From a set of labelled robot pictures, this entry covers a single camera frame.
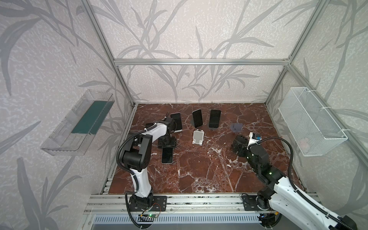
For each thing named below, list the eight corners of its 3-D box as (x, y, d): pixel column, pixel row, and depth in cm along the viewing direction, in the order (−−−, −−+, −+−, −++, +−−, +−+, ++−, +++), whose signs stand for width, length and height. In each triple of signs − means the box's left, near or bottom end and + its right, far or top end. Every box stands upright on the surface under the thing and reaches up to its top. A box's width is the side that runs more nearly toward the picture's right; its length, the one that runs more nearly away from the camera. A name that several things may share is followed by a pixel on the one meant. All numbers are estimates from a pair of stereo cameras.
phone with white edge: (174, 133, 104) (172, 121, 93) (172, 126, 108) (170, 113, 97) (183, 131, 105) (182, 118, 94) (181, 124, 109) (180, 111, 98)
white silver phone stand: (191, 143, 99) (191, 138, 93) (195, 130, 106) (195, 124, 100) (202, 146, 98) (202, 140, 92) (205, 132, 105) (206, 126, 99)
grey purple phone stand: (231, 132, 105) (232, 129, 103) (230, 125, 109) (231, 123, 107) (243, 132, 105) (244, 129, 103) (241, 125, 109) (242, 123, 107)
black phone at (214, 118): (209, 129, 106) (211, 116, 94) (208, 123, 110) (210, 109, 98) (218, 129, 106) (221, 116, 94) (217, 123, 110) (220, 109, 98)
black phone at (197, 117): (195, 128, 107) (195, 116, 97) (192, 123, 110) (192, 111, 100) (202, 124, 109) (203, 113, 99) (199, 120, 112) (200, 108, 102)
